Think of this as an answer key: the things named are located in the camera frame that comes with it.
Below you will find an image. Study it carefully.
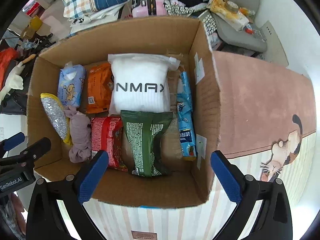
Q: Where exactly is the mauve cloth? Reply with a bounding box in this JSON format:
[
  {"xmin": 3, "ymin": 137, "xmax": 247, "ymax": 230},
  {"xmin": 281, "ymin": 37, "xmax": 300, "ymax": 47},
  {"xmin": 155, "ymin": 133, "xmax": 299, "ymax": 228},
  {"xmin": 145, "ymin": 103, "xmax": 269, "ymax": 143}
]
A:
[{"xmin": 64, "ymin": 106, "xmax": 92, "ymax": 163}]

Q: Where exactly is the silver yellow scrub sponge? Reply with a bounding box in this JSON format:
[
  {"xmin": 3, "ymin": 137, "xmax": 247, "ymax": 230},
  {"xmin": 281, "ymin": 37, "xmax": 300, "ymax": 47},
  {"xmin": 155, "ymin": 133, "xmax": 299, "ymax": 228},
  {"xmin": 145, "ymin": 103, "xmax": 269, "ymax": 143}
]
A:
[{"xmin": 40, "ymin": 93, "xmax": 72, "ymax": 146}]

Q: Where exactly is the red plastic bag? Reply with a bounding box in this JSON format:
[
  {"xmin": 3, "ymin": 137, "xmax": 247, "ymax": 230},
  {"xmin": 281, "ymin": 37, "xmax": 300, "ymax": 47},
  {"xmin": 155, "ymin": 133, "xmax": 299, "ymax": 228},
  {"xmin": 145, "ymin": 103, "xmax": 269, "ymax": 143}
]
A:
[{"xmin": 0, "ymin": 47, "xmax": 18, "ymax": 88}]

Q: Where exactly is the light blue snack stick packet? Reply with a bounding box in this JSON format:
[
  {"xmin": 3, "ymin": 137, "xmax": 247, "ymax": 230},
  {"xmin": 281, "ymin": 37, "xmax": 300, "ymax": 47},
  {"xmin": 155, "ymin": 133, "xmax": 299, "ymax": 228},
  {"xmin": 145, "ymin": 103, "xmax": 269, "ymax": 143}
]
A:
[{"xmin": 176, "ymin": 72, "xmax": 196, "ymax": 161}]

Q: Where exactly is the orange snack bag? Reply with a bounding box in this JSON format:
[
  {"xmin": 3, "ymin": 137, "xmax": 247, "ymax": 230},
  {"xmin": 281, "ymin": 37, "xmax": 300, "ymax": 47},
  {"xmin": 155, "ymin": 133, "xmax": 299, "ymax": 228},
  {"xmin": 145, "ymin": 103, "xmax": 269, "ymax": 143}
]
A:
[{"xmin": 86, "ymin": 62, "xmax": 113, "ymax": 114}]

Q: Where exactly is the green snack bag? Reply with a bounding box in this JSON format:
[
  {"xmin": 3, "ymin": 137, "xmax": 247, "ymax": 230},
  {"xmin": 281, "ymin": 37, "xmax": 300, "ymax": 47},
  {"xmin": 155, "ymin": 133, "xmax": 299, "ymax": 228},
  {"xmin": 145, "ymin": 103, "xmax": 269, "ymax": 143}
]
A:
[{"xmin": 120, "ymin": 110, "xmax": 173, "ymax": 178}]

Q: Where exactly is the grey floor chair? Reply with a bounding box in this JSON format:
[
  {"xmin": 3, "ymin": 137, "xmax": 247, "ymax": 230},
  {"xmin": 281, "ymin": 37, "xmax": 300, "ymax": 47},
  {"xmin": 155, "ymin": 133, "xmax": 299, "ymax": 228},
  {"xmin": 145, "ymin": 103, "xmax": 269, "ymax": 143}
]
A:
[{"xmin": 208, "ymin": 0, "xmax": 267, "ymax": 53}]

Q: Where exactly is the blue tissue pack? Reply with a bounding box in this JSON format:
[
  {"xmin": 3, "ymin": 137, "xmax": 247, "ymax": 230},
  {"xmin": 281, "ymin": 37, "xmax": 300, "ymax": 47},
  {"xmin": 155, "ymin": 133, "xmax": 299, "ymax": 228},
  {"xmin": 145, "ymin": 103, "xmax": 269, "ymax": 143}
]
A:
[{"xmin": 57, "ymin": 61, "xmax": 86, "ymax": 108}]

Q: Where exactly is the white goose plush toy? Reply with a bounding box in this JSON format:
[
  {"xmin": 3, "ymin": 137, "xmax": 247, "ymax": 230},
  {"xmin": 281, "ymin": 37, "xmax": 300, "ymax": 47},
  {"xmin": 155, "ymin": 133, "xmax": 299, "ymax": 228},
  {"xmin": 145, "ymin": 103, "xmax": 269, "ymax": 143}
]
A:
[{"xmin": 0, "ymin": 54, "xmax": 36, "ymax": 102}]

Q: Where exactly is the white NMAX sock pack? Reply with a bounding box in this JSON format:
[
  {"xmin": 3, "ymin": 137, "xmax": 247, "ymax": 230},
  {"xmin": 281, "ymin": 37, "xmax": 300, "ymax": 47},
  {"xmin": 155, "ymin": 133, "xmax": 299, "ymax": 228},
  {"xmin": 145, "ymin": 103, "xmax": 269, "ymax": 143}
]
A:
[{"xmin": 108, "ymin": 53, "xmax": 180, "ymax": 115}]

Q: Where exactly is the red noodle packet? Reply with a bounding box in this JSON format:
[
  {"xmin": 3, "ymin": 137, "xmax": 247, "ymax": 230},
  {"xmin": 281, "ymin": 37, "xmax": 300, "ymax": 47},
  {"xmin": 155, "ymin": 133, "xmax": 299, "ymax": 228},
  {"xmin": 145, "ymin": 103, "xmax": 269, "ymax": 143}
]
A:
[{"xmin": 91, "ymin": 116, "xmax": 128, "ymax": 172}]

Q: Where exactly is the yellow plastic wrapped package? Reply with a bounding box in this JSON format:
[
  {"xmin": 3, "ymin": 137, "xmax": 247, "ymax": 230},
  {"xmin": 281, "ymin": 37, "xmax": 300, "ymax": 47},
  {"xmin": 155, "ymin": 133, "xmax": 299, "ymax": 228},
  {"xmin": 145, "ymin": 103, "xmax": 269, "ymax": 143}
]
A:
[{"xmin": 207, "ymin": 0, "xmax": 249, "ymax": 31}]

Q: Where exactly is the milk carton cardboard box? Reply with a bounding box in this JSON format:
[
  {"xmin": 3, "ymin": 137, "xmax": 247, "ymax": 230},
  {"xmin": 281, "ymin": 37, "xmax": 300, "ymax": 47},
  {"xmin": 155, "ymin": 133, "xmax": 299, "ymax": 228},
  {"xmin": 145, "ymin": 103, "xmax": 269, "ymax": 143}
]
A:
[{"xmin": 26, "ymin": 16, "xmax": 222, "ymax": 209}]

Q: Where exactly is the pink suitcase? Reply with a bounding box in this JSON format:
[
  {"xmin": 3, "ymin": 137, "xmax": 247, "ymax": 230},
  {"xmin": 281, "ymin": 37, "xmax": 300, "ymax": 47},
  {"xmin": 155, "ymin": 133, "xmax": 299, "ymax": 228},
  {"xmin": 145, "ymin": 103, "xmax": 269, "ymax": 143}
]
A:
[{"xmin": 131, "ymin": 0, "xmax": 168, "ymax": 18}]

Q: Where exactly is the black white patterned bag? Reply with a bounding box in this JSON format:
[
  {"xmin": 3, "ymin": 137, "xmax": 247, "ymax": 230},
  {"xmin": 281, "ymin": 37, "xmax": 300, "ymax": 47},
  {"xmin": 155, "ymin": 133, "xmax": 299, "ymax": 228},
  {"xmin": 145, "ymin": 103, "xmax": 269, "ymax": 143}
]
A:
[{"xmin": 163, "ymin": 0, "xmax": 216, "ymax": 35}]

